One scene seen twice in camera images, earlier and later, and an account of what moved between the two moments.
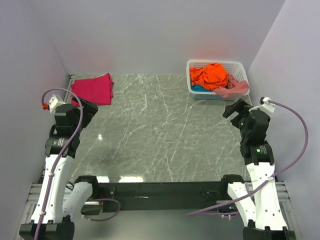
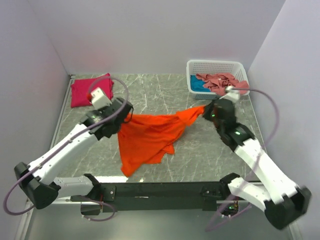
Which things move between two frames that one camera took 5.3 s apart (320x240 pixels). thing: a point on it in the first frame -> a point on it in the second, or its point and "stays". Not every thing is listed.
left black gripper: x=89 y=109 -> x=102 y=110
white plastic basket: x=236 y=68 stays
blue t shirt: x=195 y=87 stays
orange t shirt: x=210 y=76 -> x=145 y=138
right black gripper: x=241 y=106 -> x=208 y=109
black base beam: x=163 y=196 stays
